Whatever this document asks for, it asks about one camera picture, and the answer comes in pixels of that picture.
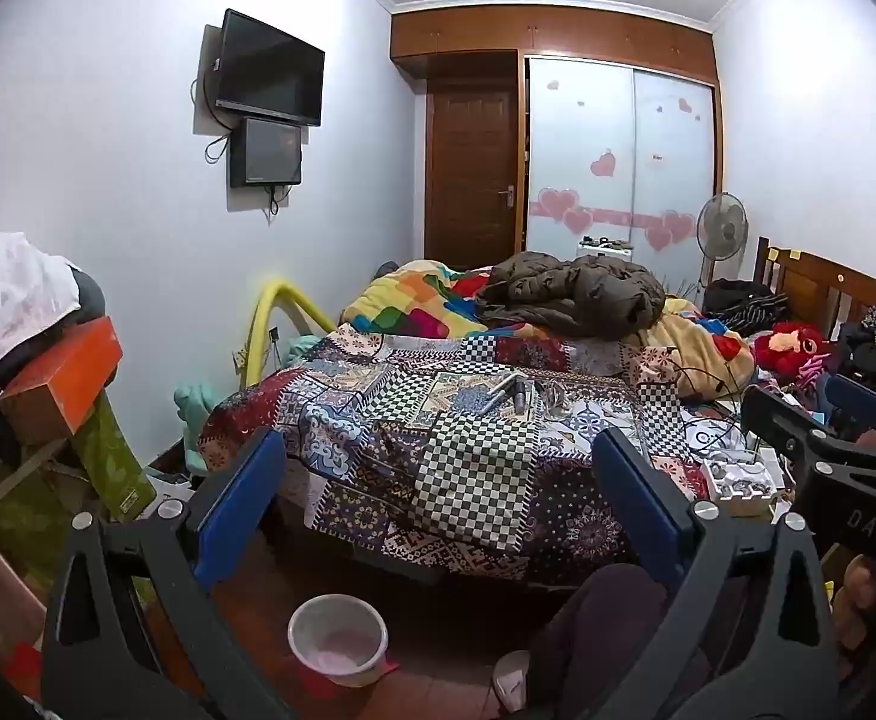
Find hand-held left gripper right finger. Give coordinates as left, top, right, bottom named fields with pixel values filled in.
left=592, top=427, right=842, bottom=720

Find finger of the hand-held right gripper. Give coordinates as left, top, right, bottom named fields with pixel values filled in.
left=817, top=373, right=876, bottom=455
left=742, top=384, right=876, bottom=481

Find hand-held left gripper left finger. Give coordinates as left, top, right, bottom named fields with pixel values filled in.
left=39, top=427, right=296, bottom=720

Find white plastic bucket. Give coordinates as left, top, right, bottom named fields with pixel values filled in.
left=288, top=594, right=390, bottom=689

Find white disposable razor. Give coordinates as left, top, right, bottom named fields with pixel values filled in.
left=478, top=373, right=520, bottom=415

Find person's right hand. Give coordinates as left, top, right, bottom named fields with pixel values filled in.
left=832, top=553, right=876, bottom=653

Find white box of round items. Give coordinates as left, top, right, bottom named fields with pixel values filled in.
left=700, top=457, right=785, bottom=516

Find red plush toy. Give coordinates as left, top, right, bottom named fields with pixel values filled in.
left=753, top=321, right=833, bottom=377

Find yellow fleece blanket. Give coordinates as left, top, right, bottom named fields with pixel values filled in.
left=637, top=300, right=755, bottom=400

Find black striped clothing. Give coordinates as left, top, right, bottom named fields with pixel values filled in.
left=704, top=279, right=790, bottom=331

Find green leaf print bag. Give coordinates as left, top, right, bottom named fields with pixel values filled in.
left=70, top=390, right=158, bottom=522
left=0, top=450, right=98, bottom=605

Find clear plastic wrapper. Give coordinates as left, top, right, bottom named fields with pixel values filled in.
left=535, top=379, right=578, bottom=422

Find person's leg in dark trousers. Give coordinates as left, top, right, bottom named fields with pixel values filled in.
left=526, top=562, right=709, bottom=720

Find yellow foam tube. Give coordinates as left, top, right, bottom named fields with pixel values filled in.
left=245, top=279, right=338, bottom=391

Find standing electric fan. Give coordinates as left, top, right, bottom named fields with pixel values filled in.
left=697, top=193, right=751, bottom=292

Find patchwork printed blanket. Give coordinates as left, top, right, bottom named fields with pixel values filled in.
left=198, top=326, right=716, bottom=587

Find orange cardboard box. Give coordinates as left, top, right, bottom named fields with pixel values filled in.
left=0, top=317, right=124, bottom=445

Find pale slipper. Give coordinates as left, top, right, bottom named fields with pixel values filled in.
left=492, top=649, right=553, bottom=715

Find brown padded jacket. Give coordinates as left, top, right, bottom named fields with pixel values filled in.
left=475, top=251, right=668, bottom=338

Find colourful block quilt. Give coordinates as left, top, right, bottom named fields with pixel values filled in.
left=340, top=259, right=500, bottom=340

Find white crumpled cloth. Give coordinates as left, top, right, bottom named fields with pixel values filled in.
left=0, top=232, right=83, bottom=374

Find frosted sliding wardrobe doors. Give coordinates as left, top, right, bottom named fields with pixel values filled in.
left=524, top=52, right=716, bottom=256

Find brown wooden door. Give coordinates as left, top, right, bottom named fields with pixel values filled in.
left=424, top=79, right=521, bottom=271

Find wooden overhead cabinet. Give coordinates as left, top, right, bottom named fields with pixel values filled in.
left=391, top=4, right=720, bottom=87

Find black cable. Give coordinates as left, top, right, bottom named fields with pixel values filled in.
left=663, top=364, right=754, bottom=407

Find small wall monitor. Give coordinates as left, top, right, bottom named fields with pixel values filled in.
left=229, top=116, right=304, bottom=188

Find large wall television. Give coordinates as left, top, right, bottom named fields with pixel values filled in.
left=213, top=9, right=326, bottom=127

